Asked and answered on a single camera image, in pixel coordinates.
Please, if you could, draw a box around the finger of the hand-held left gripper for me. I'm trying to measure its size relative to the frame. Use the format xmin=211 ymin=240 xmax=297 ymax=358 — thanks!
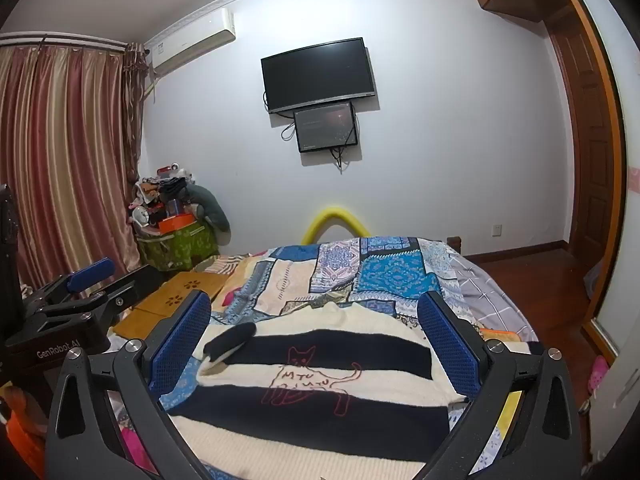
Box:
xmin=36 ymin=264 xmax=171 ymax=332
xmin=21 ymin=257 xmax=117 ymax=312

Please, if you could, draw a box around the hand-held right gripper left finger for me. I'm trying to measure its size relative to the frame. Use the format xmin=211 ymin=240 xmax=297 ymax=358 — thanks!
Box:
xmin=46 ymin=290 xmax=213 ymax=480

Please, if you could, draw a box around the small black wall monitor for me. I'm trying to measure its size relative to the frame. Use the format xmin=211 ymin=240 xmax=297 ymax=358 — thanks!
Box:
xmin=293 ymin=101 xmax=359 ymax=153

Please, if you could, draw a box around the white air conditioner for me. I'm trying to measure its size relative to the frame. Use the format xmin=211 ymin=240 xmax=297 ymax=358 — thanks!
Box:
xmin=145 ymin=7 xmax=237 ymax=73

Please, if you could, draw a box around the yellow foam tube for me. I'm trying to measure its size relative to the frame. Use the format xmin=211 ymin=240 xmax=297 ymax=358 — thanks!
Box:
xmin=301 ymin=205 xmax=371 ymax=245

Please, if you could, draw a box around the person's left forearm orange sleeve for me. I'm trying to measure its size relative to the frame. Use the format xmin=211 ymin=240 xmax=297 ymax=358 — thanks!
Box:
xmin=0 ymin=392 xmax=48 ymax=480

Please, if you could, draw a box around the pink cloth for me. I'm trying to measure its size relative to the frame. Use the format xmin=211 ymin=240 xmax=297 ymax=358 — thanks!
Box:
xmin=117 ymin=417 xmax=157 ymax=473

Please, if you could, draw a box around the cream navy striped sweater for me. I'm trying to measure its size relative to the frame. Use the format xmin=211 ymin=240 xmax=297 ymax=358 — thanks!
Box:
xmin=166 ymin=304 xmax=471 ymax=480

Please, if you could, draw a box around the pile of clutter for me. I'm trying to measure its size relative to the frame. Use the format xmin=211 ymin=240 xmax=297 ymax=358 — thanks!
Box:
xmin=131 ymin=162 xmax=201 ymax=236

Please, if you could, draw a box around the grey blue bag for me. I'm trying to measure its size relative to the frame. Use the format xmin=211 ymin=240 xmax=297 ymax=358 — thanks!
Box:
xmin=582 ymin=265 xmax=599 ymax=306

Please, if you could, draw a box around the pink gold striped curtain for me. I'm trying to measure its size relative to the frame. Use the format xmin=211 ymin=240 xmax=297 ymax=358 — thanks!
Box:
xmin=0 ymin=32 xmax=151 ymax=293

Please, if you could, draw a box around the grey checked bed sheet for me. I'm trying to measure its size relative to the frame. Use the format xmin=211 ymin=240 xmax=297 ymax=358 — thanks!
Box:
xmin=447 ymin=242 xmax=540 ymax=343

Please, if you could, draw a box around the orange box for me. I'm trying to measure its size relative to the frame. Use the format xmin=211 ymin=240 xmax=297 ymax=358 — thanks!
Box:
xmin=159 ymin=213 xmax=196 ymax=235

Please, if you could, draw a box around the blue patchwork bed sheet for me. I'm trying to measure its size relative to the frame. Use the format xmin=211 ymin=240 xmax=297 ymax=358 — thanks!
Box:
xmin=160 ymin=235 xmax=546 ymax=480

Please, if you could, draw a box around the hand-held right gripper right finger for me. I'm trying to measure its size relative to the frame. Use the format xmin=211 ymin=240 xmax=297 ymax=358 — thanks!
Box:
xmin=416 ymin=290 xmax=584 ymax=480

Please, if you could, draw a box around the grey plush toy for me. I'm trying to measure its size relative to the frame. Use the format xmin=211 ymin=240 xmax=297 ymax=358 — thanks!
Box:
xmin=187 ymin=184 xmax=232 ymax=235

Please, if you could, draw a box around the pink slipper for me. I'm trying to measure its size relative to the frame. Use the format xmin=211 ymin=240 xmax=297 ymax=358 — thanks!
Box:
xmin=585 ymin=355 xmax=611 ymax=396

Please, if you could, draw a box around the orange yellow blanket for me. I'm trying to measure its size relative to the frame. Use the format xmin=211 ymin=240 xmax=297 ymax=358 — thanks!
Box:
xmin=477 ymin=327 xmax=528 ymax=431

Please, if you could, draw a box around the peach quilt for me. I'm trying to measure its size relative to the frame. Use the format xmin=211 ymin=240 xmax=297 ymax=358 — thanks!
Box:
xmin=200 ymin=254 xmax=261 ymax=311

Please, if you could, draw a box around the black wall television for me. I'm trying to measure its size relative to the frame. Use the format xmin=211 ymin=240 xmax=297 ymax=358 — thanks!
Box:
xmin=260 ymin=37 xmax=377 ymax=115

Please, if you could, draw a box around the brown wooden door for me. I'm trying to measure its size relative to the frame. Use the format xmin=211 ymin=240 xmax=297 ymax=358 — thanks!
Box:
xmin=547 ymin=7 xmax=618 ymax=261

